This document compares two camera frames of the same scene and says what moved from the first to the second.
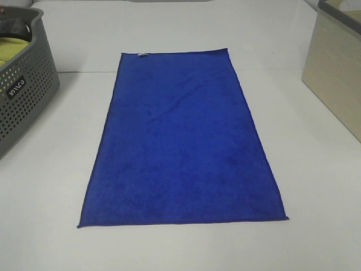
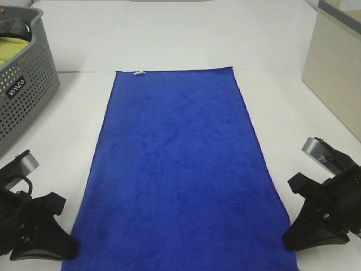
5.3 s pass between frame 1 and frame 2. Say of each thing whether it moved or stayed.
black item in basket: stayed
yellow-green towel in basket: stayed
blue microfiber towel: moved
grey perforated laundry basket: stayed
